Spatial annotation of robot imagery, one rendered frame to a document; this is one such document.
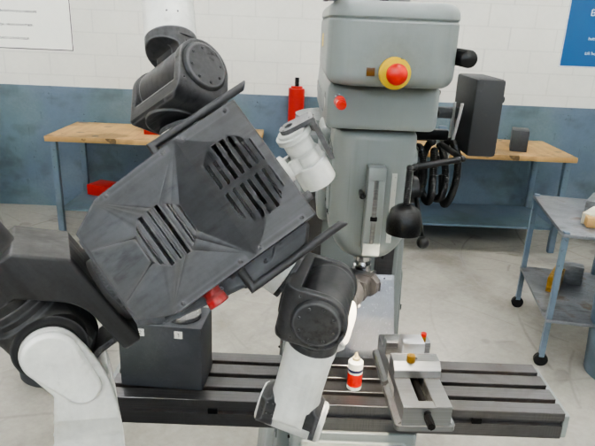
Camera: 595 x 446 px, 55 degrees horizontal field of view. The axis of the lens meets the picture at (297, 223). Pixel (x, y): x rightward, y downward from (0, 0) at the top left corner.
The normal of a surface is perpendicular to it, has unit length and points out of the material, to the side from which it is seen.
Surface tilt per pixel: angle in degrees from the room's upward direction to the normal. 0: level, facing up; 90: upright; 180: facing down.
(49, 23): 90
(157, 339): 90
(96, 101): 90
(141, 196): 74
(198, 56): 61
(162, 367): 90
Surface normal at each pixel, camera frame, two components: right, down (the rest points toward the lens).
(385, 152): 0.00, 0.33
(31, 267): 0.38, 0.32
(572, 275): -0.35, 0.29
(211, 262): -0.10, 0.05
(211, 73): 0.71, -0.25
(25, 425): 0.04, -0.94
